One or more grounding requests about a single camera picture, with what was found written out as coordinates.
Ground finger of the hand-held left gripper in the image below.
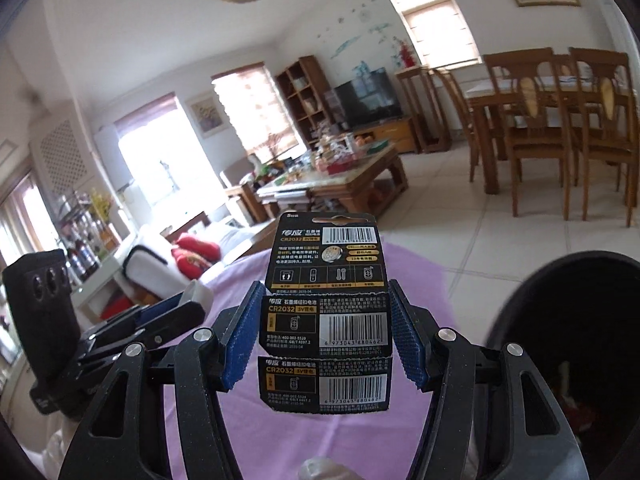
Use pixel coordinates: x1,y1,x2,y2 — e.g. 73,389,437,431
95,302,207,361
82,294,193,343

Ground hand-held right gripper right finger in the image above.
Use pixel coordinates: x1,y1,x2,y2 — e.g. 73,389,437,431
387,278,591,480

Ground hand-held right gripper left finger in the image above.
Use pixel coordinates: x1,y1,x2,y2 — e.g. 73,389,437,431
59,280,266,480

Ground small white box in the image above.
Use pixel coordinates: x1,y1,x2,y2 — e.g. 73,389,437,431
186,282,207,312

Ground black battery blister card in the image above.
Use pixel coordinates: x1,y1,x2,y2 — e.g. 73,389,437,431
257,212,392,414

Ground black round trash bin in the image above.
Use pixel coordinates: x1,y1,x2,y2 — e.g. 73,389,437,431
482,249,640,480

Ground person's left hand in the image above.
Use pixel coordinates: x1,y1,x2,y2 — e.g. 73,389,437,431
42,410,76,480

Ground person's right hand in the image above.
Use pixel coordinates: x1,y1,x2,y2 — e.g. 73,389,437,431
299,456,351,480

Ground red cushion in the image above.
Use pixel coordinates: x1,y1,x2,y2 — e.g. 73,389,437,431
172,234,222,277

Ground white sofa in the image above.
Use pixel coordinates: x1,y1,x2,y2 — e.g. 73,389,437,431
122,212,281,293

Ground rack of bottles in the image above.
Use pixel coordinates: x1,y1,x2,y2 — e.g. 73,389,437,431
55,190,123,286

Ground bright balcony window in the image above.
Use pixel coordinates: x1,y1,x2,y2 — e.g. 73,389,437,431
114,92,201,216

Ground wooden coffee table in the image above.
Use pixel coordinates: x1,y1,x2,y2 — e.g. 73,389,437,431
257,142,408,221

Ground white lattice cabinet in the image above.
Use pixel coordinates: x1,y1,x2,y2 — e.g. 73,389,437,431
29,112,132,261

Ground assorted tabletop clutter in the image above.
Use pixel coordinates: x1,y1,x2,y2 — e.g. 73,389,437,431
260,132,391,186

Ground small framed flower picture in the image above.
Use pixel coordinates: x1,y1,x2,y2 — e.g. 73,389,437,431
185,91,226,140

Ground wooden television stand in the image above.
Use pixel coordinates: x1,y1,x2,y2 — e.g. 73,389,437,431
350,116,418,155

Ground window with roller blind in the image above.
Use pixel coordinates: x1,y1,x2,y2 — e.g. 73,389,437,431
211,62,301,161
386,0,481,68

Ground tall wooden side table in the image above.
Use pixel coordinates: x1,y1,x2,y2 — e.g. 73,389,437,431
395,65,453,153

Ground wooden dining chair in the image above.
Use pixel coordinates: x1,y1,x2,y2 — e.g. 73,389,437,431
484,47,571,221
432,67,501,183
567,47,633,228

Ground wooden dining table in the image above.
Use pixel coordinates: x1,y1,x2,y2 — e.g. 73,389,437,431
465,75,640,196

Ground clear plastic drawer unit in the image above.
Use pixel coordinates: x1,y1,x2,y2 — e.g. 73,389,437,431
322,91,346,128

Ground black flat television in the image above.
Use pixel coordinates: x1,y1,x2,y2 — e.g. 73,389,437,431
333,67,403,131

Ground wooden bookshelf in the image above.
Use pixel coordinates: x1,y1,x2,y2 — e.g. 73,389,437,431
275,55,336,151

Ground red flower ornament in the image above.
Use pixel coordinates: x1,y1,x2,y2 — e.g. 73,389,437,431
393,37,417,68

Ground blue wall decals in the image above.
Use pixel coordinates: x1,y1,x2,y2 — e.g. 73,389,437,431
330,5,396,61

